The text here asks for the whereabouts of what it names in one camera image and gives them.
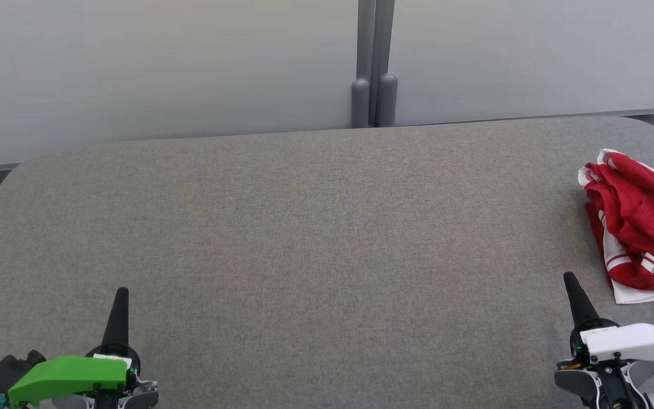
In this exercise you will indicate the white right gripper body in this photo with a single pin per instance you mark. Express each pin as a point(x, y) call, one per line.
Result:
point(633, 343)

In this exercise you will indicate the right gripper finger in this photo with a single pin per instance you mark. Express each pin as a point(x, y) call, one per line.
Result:
point(579, 301)

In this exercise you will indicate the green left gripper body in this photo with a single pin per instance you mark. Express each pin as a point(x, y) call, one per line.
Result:
point(66, 375)

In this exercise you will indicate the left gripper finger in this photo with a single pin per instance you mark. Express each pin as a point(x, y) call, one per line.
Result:
point(118, 318)

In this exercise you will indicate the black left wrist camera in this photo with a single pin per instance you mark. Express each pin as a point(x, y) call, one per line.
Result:
point(9, 369)

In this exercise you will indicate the grey metal partition post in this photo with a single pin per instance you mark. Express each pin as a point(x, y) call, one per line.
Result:
point(361, 57)
point(385, 57)

